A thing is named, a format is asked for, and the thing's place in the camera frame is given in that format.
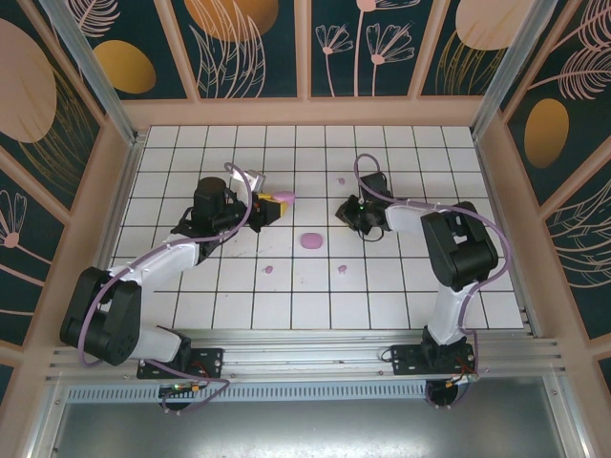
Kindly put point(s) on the purple putty blob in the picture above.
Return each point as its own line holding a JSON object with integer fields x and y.
{"x": 286, "y": 195}

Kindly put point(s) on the grey metal sheet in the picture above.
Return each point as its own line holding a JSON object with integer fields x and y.
{"x": 305, "y": 429}

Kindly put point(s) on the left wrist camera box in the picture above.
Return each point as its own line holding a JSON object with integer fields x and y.
{"x": 253, "y": 180}

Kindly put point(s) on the aluminium corner post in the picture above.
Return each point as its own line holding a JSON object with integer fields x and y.
{"x": 95, "y": 71}
{"x": 506, "y": 62}

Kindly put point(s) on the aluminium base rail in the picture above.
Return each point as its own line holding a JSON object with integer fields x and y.
{"x": 305, "y": 353}

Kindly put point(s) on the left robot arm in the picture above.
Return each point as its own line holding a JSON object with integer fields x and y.
{"x": 157, "y": 260}

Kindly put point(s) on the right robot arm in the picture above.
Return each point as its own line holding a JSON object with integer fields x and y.
{"x": 458, "y": 248}

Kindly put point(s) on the aluminium frame bar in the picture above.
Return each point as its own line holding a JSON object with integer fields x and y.
{"x": 45, "y": 420}
{"x": 568, "y": 420}

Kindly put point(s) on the aluminium table side rail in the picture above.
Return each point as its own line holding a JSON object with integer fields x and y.
{"x": 121, "y": 200}
{"x": 491, "y": 176}

